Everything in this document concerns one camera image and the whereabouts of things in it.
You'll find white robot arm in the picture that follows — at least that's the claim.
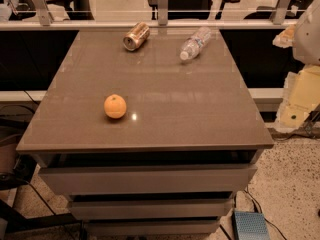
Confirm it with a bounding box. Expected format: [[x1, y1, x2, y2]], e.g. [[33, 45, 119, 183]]
[[272, 0, 320, 65]]

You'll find clear plastic water bottle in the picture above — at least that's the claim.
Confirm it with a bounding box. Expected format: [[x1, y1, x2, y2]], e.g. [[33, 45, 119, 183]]
[[180, 27, 211, 61]]

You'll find middle grey drawer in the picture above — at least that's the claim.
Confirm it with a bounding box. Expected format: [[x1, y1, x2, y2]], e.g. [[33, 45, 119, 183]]
[[68, 199, 232, 220]]

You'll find bottom grey drawer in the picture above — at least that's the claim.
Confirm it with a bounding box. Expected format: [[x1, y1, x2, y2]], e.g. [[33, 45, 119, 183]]
[[85, 221, 219, 236]]

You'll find grey drawer cabinet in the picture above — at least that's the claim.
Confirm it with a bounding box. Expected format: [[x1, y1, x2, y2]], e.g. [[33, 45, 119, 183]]
[[18, 28, 273, 225]]

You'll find top grey drawer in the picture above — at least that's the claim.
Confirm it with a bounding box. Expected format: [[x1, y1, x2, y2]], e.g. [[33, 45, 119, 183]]
[[39, 164, 257, 195]]

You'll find grey drawer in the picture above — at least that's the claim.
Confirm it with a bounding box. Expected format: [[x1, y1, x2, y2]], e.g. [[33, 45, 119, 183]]
[[39, 164, 257, 195], [68, 199, 232, 220], [85, 221, 219, 236]]

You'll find black floor cable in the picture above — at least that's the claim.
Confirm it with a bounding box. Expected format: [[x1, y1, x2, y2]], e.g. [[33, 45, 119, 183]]
[[243, 187, 288, 240]]

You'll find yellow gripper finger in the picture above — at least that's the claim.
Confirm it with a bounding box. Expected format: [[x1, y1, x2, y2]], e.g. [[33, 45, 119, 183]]
[[272, 25, 295, 48]]

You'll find orange fruit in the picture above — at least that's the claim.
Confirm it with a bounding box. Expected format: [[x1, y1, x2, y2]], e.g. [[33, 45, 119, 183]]
[[104, 94, 127, 119]]

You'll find gold soda can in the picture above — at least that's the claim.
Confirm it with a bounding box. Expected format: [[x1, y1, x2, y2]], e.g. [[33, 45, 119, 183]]
[[123, 22, 150, 51]]

